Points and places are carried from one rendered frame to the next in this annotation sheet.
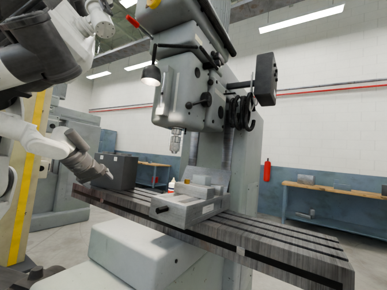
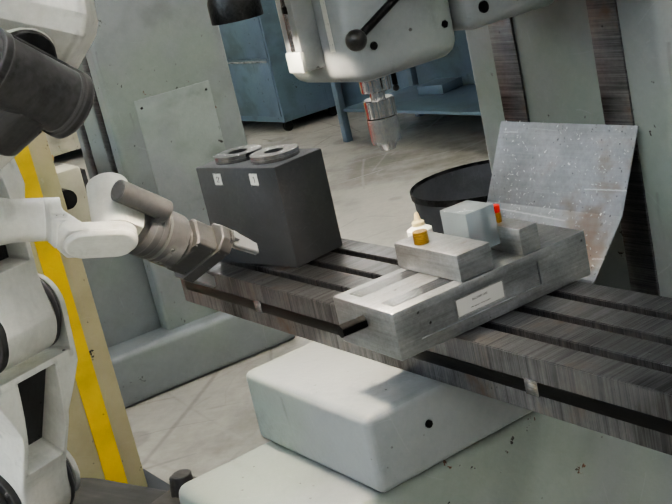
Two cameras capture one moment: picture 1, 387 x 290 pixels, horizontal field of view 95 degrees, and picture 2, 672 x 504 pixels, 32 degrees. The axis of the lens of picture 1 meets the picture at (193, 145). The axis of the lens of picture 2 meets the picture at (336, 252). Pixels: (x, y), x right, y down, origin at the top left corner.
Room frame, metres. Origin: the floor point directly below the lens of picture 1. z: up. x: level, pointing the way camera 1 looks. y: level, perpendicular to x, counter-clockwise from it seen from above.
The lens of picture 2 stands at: (-0.80, -0.62, 1.55)
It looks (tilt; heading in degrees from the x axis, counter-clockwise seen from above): 16 degrees down; 27
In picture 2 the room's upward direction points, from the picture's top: 13 degrees counter-clockwise
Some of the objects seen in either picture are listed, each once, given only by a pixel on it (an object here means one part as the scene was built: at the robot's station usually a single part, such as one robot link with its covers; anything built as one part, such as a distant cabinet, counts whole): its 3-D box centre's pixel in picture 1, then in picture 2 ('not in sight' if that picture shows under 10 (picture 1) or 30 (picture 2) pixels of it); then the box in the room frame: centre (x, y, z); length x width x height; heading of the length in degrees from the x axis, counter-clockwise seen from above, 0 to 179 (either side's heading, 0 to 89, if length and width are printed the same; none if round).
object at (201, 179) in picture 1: (201, 182); (469, 226); (0.74, -0.05, 1.08); 0.06 x 0.05 x 0.06; 56
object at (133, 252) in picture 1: (164, 233); (434, 367); (0.83, 0.09, 0.83); 0.50 x 0.35 x 0.12; 149
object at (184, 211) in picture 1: (196, 198); (461, 272); (0.72, -0.03, 1.02); 0.35 x 0.15 x 0.11; 146
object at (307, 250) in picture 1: (167, 211); (420, 309); (0.83, 0.09, 0.93); 1.24 x 0.23 x 0.08; 59
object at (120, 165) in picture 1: (114, 169); (267, 203); (1.05, 0.44, 1.07); 0.22 x 0.12 x 0.20; 70
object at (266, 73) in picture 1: (267, 81); not in sight; (0.91, -0.36, 1.62); 0.20 x 0.09 x 0.21; 149
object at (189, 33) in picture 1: (189, 57); not in sight; (0.86, 0.06, 1.68); 0.34 x 0.24 x 0.10; 149
